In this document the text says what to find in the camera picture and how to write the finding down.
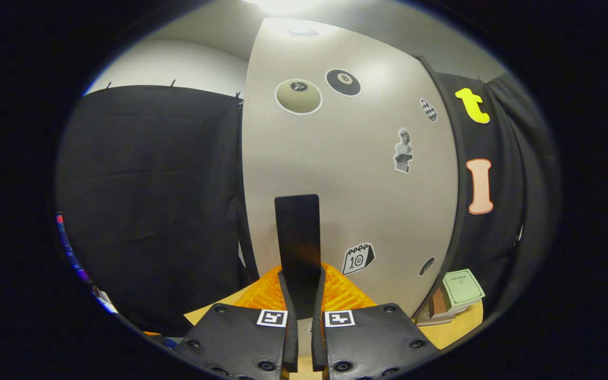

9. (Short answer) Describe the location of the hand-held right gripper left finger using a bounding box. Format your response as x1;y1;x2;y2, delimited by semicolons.
175;265;299;380

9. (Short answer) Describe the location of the green booklet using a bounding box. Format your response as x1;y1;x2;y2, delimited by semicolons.
441;268;486;312

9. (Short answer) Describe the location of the black backdrop cloth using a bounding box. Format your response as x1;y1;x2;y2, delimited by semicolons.
55;71;561;336

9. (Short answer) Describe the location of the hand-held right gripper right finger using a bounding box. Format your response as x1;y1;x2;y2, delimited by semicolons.
312;262;442;380

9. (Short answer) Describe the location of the large ceiling light panel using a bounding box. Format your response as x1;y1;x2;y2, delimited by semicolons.
246;0;326;16

